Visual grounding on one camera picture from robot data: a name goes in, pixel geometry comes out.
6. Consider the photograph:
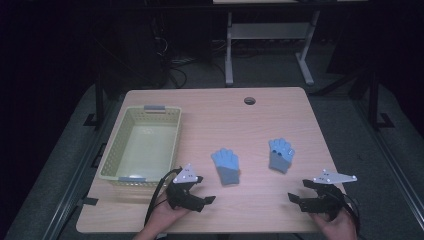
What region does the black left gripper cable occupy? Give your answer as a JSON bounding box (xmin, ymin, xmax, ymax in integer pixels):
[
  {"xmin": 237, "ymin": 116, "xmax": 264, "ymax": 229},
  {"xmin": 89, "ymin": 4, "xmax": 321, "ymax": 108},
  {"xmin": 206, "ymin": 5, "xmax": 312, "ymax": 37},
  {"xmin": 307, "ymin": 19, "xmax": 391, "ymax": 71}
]
[{"xmin": 143, "ymin": 167, "xmax": 183, "ymax": 228}]

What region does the black table edge clamp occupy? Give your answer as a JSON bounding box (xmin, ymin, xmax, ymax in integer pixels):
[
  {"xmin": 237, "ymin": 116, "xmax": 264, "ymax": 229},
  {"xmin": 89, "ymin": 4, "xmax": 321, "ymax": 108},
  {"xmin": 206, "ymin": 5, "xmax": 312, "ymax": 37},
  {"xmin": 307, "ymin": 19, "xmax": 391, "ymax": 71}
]
[{"xmin": 76, "ymin": 197, "xmax": 100, "ymax": 207}]

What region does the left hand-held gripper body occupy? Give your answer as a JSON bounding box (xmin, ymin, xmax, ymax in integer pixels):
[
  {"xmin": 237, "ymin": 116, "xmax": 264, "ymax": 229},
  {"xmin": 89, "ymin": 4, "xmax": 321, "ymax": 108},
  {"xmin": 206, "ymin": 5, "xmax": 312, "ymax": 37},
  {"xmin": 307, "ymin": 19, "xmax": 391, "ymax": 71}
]
[{"xmin": 165, "ymin": 162, "xmax": 206, "ymax": 213}]

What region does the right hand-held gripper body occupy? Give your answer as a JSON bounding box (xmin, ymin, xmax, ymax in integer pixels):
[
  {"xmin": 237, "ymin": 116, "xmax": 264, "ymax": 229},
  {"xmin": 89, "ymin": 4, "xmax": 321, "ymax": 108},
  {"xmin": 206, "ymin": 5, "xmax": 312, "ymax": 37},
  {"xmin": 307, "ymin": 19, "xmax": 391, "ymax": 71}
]
[{"xmin": 299, "ymin": 168, "xmax": 358, "ymax": 222}]

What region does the person's right hand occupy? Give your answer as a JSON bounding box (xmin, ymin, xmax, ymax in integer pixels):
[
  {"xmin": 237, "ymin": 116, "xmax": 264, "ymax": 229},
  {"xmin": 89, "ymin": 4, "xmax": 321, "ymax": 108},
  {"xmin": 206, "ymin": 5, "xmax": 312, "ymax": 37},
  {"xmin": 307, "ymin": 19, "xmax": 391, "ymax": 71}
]
[{"xmin": 309, "ymin": 207, "xmax": 358, "ymax": 240}]

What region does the blue grey glove with dots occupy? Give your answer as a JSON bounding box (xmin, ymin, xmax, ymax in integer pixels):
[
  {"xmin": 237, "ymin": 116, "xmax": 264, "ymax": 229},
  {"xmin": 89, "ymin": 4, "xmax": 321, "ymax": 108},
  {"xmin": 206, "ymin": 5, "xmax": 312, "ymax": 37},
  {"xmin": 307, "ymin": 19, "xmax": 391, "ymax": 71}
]
[{"xmin": 268, "ymin": 137, "xmax": 296, "ymax": 175}]

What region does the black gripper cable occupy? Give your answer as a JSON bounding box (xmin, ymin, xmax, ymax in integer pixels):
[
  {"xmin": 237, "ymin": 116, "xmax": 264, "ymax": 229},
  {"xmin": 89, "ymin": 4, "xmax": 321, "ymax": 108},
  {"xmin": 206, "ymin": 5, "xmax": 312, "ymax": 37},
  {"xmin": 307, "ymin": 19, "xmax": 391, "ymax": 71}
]
[
  {"xmin": 339, "ymin": 192, "xmax": 362, "ymax": 236},
  {"xmin": 143, "ymin": 167, "xmax": 183, "ymax": 228}
]

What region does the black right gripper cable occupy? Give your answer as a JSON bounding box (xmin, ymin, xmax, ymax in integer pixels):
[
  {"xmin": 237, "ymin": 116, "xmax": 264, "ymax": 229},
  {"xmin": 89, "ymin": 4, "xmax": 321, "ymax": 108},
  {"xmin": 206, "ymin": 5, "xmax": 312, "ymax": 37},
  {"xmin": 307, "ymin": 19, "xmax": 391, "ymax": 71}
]
[{"xmin": 339, "ymin": 192, "xmax": 362, "ymax": 236}]

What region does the plain blue grey glove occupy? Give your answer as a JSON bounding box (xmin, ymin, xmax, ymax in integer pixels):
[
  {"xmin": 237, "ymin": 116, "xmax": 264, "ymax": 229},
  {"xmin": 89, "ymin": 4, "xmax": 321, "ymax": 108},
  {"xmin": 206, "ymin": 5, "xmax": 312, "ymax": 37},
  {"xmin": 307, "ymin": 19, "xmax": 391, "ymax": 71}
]
[{"xmin": 210, "ymin": 147, "xmax": 241, "ymax": 186}]

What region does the white metal desk frame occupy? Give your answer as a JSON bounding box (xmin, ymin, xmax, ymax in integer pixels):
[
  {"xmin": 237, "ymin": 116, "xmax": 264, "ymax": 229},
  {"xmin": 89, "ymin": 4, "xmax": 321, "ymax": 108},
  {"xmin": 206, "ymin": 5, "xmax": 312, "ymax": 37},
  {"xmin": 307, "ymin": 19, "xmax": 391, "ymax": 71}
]
[{"xmin": 224, "ymin": 9, "xmax": 322, "ymax": 88}]

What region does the black metal stand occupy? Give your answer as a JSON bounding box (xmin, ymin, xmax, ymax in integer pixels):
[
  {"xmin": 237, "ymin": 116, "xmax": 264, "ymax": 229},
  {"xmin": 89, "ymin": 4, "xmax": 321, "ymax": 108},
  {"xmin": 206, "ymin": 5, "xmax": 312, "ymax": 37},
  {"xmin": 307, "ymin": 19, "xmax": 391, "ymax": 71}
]
[
  {"xmin": 82, "ymin": 74, "xmax": 105, "ymax": 128},
  {"xmin": 365, "ymin": 71, "xmax": 396, "ymax": 132}
]

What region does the pale yellow plastic basket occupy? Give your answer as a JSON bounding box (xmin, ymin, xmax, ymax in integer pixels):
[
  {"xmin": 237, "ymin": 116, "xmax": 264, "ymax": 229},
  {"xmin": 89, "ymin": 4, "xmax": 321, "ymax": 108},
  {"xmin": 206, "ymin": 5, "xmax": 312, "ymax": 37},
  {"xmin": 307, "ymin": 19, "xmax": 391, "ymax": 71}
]
[{"xmin": 97, "ymin": 105, "xmax": 183, "ymax": 188}]

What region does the person's left hand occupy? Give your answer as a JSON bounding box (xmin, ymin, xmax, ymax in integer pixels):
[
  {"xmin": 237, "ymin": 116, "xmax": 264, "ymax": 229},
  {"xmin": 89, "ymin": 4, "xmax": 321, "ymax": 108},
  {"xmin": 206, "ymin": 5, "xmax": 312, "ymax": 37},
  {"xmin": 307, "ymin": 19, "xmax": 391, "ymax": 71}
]
[{"xmin": 145, "ymin": 191, "xmax": 192, "ymax": 235}]

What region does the bundle of floor cables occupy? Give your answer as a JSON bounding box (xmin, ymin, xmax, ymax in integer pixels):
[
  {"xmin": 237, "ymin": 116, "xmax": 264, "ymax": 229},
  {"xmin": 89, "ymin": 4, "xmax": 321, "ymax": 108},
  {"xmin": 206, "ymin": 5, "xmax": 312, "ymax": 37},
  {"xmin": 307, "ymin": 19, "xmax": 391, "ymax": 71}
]
[{"xmin": 149, "ymin": 19, "xmax": 228, "ymax": 90}]

